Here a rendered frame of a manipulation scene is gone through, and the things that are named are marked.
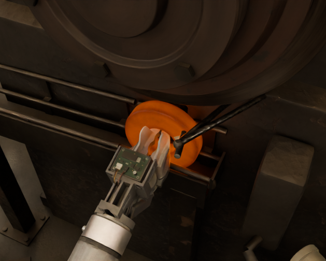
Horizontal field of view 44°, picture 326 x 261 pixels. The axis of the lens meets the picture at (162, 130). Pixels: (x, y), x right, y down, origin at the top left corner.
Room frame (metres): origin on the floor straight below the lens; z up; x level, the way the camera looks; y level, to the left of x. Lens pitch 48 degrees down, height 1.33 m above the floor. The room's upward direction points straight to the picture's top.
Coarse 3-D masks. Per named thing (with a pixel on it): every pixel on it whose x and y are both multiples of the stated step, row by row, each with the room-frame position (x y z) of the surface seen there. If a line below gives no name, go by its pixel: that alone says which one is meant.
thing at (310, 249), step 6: (306, 246) 0.31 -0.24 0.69; (312, 246) 0.31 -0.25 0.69; (300, 252) 0.30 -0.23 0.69; (306, 252) 0.30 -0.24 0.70; (312, 252) 0.30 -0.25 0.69; (318, 252) 0.30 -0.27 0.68; (294, 258) 0.29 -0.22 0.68; (300, 258) 0.29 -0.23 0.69; (306, 258) 0.29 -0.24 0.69; (312, 258) 0.29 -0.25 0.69; (318, 258) 0.29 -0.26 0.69; (324, 258) 0.29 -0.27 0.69
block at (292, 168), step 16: (272, 144) 0.45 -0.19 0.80; (288, 144) 0.44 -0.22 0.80; (304, 144) 0.45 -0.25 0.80; (272, 160) 0.41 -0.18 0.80; (288, 160) 0.41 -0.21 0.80; (304, 160) 0.41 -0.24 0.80; (256, 176) 0.40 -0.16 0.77; (272, 176) 0.38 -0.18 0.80; (288, 176) 0.38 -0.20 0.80; (304, 176) 0.38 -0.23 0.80; (256, 192) 0.39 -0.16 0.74; (272, 192) 0.37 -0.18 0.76; (288, 192) 0.36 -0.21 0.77; (256, 208) 0.38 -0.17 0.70; (272, 208) 0.37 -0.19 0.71; (288, 208) 0.36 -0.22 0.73; (256, 224) 0.38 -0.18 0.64; (272, 224) 0.37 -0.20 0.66; (288, 224) 0.37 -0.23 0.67; (272, 240) 0.36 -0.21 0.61
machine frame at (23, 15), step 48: (0, 0) 0.80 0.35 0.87; (0, 48) 0.75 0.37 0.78; (48, 48) 0.69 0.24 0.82; (96, 96) 0.64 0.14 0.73; (144, 96) 0.59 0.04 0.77; (288, 96) 0.49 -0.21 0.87; (240, 144) 0.50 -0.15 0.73; (48, 192) 0.76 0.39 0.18; (96, 192) 0.67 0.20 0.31; (240, 192) 0.50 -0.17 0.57; (144, 240) 0.60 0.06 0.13; (240, 240) 0.48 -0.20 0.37; (288, 240) 0.44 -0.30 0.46
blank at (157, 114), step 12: (144, 108) 0.53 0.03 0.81; (156, 108) 0.52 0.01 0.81; (168, 108) 0.52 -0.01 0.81; (132, 120) 0.53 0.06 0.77; (144, 120) 0.52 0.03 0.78; (156, 120) 0.51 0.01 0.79; (168, 120) 0.50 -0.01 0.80; (180, 120) 0.50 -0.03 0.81; (192, 120) 0.51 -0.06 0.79; (132, 132) 0.53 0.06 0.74; (168, 132) 0.50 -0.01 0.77; (180, 132) 0.49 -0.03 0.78; (132, 144) 0.53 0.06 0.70; (156, 144) 0.52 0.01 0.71; (192, 144) 0.48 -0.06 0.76; (192, 156) 0.48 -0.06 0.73
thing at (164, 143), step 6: (162, 132) 0.47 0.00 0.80; (162, 138) 0.47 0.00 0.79; (168, 138) 0.49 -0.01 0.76; (162, 144) 0.47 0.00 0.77; (168, 144) 0.48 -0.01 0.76; (156, 150) 0.47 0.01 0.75; (162, 150) 0.46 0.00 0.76; (150, 156) 0.46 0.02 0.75; (156, 156) 0.44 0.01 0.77; (162, 156) 0.46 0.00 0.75; (162, 162) 0.44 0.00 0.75
